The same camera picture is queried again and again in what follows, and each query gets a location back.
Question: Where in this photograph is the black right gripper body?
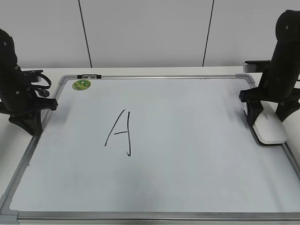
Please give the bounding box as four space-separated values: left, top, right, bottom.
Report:
239 77 300 103

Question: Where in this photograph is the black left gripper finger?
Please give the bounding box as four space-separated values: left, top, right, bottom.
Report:
8 110 42 136

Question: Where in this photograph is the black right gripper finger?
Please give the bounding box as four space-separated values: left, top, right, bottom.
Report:
246 100 263 127
276 101 298 122

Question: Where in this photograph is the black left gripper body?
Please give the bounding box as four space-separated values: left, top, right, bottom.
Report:
0 91 58 116

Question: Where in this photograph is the white whiteboard eraser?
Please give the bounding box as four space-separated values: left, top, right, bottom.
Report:
247 101 288 145

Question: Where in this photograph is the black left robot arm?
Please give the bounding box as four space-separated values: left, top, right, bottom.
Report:
0 30 58 136

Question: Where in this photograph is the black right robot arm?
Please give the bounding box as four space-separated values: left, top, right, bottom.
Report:
239 10 300 126

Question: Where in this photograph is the green round magnet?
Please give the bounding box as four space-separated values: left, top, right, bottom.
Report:
72 79 91 91

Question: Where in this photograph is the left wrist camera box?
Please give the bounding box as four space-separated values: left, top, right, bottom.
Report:
22 70 43 83

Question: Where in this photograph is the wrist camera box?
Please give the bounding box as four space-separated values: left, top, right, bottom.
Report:
243 60 270 73
22 70 43 83

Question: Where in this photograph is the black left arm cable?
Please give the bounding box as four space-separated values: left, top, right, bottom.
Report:
21 71 52 98

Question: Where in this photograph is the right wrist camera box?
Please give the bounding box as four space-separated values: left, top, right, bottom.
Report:
243 60 270 73

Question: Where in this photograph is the whiteboard with grey frame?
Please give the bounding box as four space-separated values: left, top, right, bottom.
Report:
0 74 300 224

